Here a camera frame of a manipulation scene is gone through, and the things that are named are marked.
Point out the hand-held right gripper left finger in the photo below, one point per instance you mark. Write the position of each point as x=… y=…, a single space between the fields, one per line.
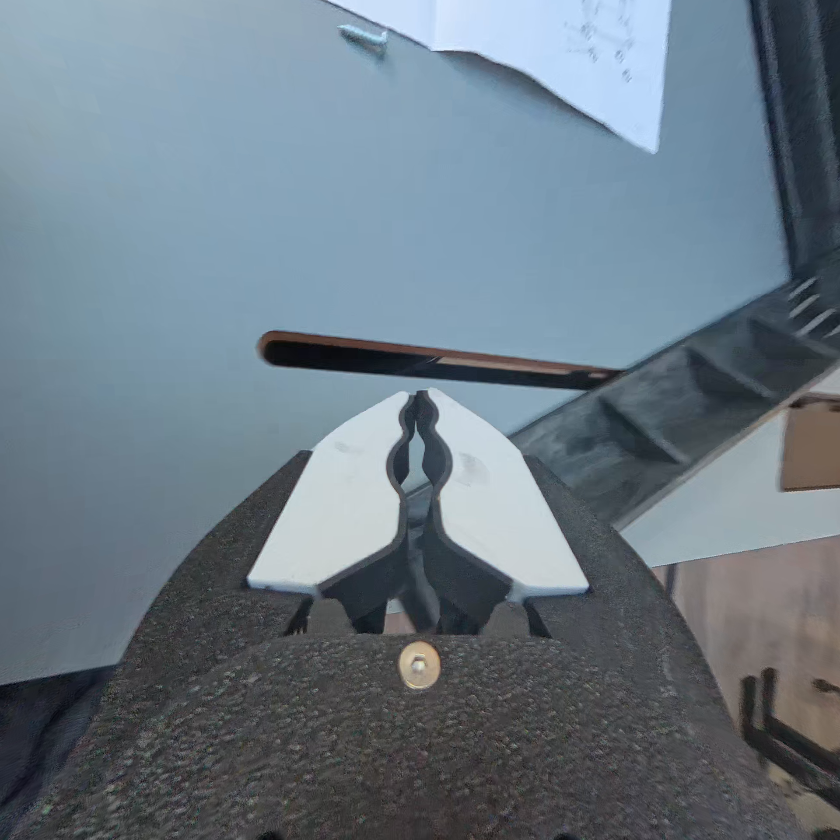
x=341 y=499

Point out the black plastic cart leg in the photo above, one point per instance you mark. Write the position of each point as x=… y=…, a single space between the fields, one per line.
x=656 y=407

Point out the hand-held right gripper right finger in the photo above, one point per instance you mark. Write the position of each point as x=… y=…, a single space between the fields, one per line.
x=505 y=512

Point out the white instruction sheet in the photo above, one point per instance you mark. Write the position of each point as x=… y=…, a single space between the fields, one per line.
x=558 y=52

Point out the cardboard box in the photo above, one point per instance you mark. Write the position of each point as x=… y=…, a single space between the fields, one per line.
x=814 y=446

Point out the silver bolt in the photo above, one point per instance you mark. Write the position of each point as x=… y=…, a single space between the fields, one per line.
x=361 y=37

